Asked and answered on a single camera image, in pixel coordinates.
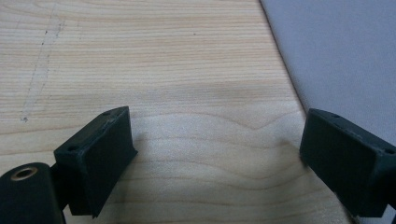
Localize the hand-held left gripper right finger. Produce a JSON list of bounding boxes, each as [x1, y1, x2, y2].
[[299, 107, 396, 218]]

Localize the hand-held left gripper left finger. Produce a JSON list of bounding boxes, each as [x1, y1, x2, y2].
[[53, 105, 138, 218]]

